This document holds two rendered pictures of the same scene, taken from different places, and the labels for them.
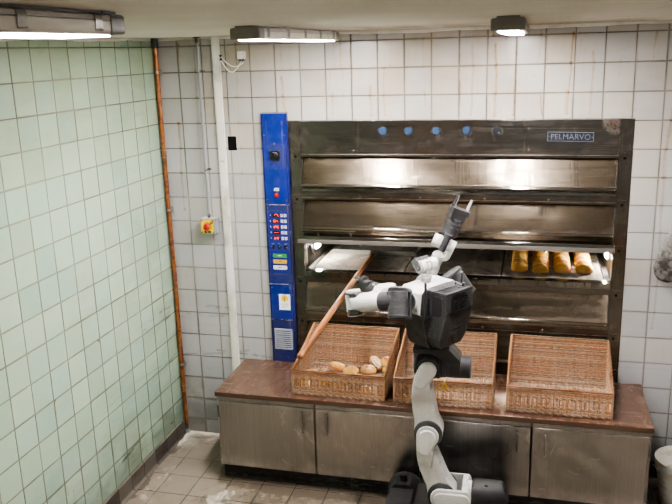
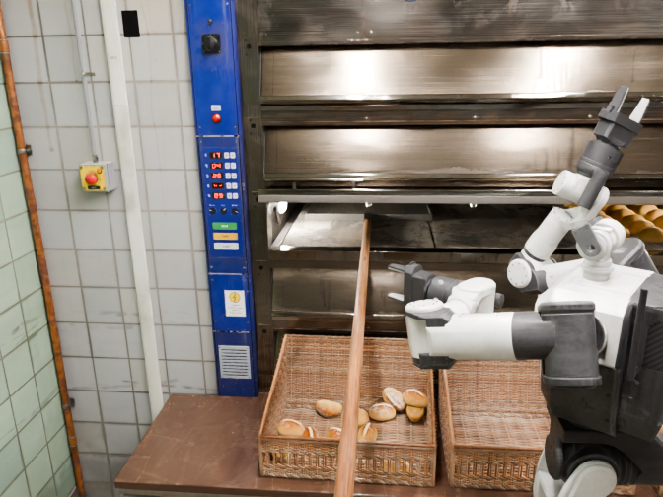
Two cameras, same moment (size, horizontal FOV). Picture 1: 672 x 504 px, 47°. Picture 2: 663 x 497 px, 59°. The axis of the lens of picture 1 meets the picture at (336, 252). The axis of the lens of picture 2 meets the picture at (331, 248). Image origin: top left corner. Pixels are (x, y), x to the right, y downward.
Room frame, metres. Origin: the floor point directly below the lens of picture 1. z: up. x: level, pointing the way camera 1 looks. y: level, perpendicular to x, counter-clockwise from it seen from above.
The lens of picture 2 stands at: (2.56, 0.28, 1.84)
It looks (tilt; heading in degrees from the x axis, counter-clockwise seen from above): 18 degrees down; 351
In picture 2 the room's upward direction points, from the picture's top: 1 degrees counter-clockwise
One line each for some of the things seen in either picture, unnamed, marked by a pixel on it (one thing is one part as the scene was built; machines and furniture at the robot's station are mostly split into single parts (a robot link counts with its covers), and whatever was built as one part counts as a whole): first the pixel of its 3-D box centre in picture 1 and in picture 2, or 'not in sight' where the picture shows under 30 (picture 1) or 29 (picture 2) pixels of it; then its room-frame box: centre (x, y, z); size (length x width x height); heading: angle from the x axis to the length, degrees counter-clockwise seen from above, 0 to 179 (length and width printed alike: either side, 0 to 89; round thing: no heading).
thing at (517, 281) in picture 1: (451, 278); (517, 255); (4.44, -0.68, 1.16); 1.80 x 0.06 x 0.04; 76
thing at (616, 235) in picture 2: (426, 267); (600, 245); (3.61, -0.44, 1.47); 0.10 x 0.07 x 0.09; 132
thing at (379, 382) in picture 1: (347, 359); (351, 402); (4.30, -0.05, 0.72); 0.56 x 0.49 x 0.28; 74
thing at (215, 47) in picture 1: (227, 226); (129, 177); (4.75, 0.68, 1.45); 0.05 x 0.02 x 2.30; 76
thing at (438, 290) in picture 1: (435, 310); (619, 343); (3.56, -0.47, 1.27); 0.34 x 0.30 x 0.36; 132
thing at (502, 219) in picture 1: (451, 217); (527, 151); (4.42, -0.68, 1.54); 1.79 x 0.11 x 0.19; 76
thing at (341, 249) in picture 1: (378, 245); (369, 207); (5.15, -0.29, 1.20); 0.55 x 0.36 x 0.03; 76
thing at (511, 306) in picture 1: (450, 302); (515, 295); (4.42, -0.68, 1.02); 1.79 x 0.11 x 0.19; 76
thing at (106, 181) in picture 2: (209, 225); (97, 176); (4.75, 0.79, 1.46); 0.10 x 0.07 x 0.10; 76
